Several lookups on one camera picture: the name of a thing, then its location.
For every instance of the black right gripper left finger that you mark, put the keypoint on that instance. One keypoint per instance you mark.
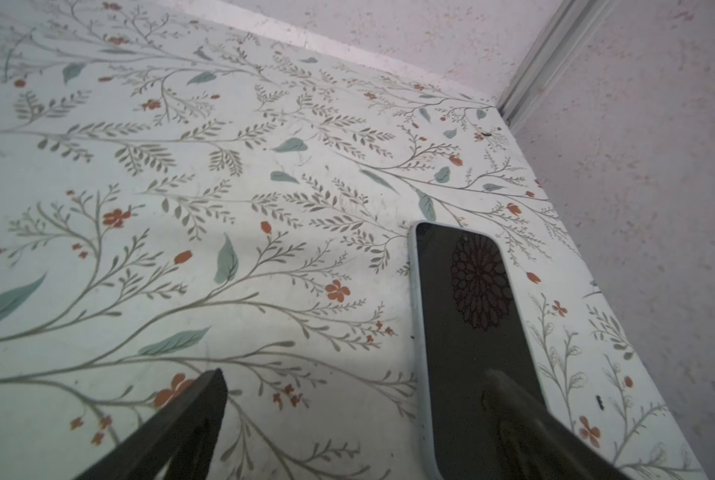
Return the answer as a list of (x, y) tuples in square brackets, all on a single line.
[(179, 441)]

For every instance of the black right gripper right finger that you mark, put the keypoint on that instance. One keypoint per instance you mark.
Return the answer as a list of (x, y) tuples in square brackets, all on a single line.
[(529, 443)]

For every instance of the black phone in blue case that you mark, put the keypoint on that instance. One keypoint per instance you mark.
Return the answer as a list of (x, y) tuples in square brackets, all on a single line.
[(466, 323)]

